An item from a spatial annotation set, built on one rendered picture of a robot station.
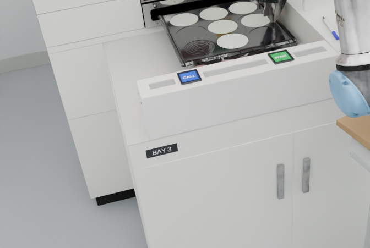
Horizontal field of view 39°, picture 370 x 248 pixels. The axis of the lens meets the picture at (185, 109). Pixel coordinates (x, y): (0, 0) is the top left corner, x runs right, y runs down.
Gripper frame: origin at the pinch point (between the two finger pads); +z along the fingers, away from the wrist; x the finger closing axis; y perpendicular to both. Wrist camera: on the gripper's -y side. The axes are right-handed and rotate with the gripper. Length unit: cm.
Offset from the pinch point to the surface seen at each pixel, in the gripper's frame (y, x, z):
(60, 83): 25, -75, 22
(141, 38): 7.2, -47.5, 9.2
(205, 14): -0.3, -24.6, 1.3
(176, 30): 13.0, -30.0, 1.3
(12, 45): -72, -194, 73
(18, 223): 42, -106, 91
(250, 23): 3.6, -7.0, 1.2
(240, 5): -9.8, -14.7, 1.3
